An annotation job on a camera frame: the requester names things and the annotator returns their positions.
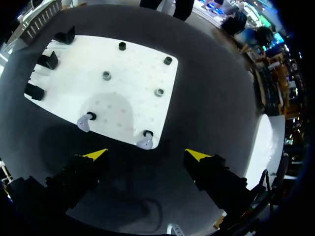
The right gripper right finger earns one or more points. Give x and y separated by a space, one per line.
214 174

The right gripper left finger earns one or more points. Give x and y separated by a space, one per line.
81 177

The pale lavender earbud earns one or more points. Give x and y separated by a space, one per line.
83 123
145 143

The white plate with black stands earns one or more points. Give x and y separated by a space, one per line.
128 73

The grey slotted basket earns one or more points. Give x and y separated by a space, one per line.
37 24

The person's legs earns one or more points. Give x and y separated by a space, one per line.
182 9

